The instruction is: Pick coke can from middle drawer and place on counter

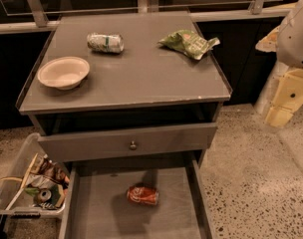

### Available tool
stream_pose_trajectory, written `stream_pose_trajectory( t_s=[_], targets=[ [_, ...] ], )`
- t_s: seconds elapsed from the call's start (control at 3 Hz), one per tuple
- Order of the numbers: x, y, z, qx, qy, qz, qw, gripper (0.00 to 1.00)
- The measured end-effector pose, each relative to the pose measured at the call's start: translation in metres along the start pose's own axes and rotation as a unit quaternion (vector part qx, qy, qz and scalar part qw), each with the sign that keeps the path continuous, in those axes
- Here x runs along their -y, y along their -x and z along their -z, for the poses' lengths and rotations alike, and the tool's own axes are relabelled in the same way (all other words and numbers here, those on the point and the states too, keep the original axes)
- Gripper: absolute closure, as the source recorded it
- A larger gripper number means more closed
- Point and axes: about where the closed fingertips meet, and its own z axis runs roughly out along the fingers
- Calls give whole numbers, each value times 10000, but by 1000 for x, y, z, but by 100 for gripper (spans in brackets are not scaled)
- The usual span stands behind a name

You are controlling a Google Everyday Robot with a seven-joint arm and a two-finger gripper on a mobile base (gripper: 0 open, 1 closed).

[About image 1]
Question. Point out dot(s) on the red coke can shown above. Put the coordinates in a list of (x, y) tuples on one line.
[(143, 195)]

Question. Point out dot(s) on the green white soda can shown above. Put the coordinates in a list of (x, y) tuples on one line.
[(105, 43)]

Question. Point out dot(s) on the round metal drawer knob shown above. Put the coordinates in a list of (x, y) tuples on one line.
[(133, 145)]

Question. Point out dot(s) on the crumpled snack wrappers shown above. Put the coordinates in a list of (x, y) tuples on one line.
[(41, 173)]

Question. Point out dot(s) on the clear plastic trash bin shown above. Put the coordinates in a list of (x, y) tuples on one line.
[(25, 205)]

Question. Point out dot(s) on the grey top drawer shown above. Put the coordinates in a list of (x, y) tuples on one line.
[(116, 143)]

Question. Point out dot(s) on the grey drawer cabinet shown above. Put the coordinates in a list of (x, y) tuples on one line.
[(143, 86)]

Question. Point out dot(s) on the white paper bowl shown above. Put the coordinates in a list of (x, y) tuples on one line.
[(63, 73)]

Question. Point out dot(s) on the crushed can in bin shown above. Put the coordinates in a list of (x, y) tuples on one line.
[(43, 196)]

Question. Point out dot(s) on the metal railing with glass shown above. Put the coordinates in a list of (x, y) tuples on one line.
[(25, 16)]

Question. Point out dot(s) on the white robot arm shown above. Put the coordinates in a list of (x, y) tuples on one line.
[(282, 94)]

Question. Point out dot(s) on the open grey middle drawer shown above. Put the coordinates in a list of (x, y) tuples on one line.
[(97, 206)]

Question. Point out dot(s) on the green chip bag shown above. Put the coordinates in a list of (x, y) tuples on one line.
[(189, 43)]

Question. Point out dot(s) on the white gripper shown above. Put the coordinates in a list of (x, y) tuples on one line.
[(296, 40)]

